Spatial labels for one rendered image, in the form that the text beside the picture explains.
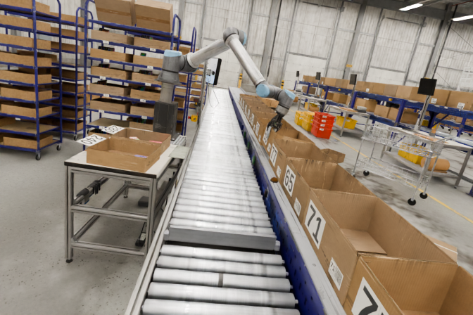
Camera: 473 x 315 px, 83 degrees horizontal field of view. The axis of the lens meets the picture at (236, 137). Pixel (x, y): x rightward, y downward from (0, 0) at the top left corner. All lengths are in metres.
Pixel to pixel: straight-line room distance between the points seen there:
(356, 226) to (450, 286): 0.40
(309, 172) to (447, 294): 0.80
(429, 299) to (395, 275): 0.14
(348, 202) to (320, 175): 0.39
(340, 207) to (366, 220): 0.13
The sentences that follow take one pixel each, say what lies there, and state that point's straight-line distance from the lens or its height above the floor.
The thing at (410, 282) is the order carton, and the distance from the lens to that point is 0.95.
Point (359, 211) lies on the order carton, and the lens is 1.26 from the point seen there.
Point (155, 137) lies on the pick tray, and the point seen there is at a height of 0.80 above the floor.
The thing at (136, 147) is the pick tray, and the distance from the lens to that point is 2.07.
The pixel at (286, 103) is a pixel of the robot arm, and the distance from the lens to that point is 1.95.
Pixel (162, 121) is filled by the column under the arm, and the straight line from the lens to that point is 2.52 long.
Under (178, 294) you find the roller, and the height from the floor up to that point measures 0.74.
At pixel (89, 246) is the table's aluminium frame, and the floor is 0.16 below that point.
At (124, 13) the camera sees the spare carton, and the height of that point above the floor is 1.88.
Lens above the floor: 1.46
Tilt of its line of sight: 14 degrees down
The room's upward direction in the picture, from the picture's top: 9 degrees clockwise
